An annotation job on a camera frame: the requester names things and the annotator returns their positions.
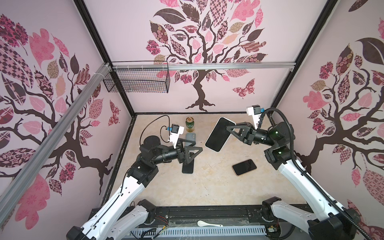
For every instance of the white slotted cable duct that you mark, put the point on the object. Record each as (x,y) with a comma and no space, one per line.
(195,232)

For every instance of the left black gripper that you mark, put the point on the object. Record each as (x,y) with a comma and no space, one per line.
(185,157)

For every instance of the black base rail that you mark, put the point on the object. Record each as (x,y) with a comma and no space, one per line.
(246,214)

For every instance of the silver aluminium bar left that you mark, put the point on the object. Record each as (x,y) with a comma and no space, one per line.
(17,188)

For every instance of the silver aluminium bar back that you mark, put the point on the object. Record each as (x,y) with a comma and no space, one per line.
(222,66)

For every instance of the silver aluminium bar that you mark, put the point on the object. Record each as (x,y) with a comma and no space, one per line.
(222,66)
(17,188)

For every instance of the black wire basket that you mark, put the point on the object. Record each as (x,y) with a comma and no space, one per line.
(138,77)

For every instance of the black phone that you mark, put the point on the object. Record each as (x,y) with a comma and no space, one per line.
(244,167)
(188,168)
(220,134)

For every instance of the white plastic spoon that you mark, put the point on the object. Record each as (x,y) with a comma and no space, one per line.
(205,224)

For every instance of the green gold drink can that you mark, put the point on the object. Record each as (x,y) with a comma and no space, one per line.
(190,124)

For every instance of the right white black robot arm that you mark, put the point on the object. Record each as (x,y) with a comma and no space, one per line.
(328,219)

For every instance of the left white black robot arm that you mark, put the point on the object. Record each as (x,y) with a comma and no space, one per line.
(110,222)

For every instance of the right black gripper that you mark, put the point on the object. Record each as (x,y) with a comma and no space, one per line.
(244,131)

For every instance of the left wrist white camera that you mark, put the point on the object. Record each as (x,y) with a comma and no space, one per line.
(175,132)

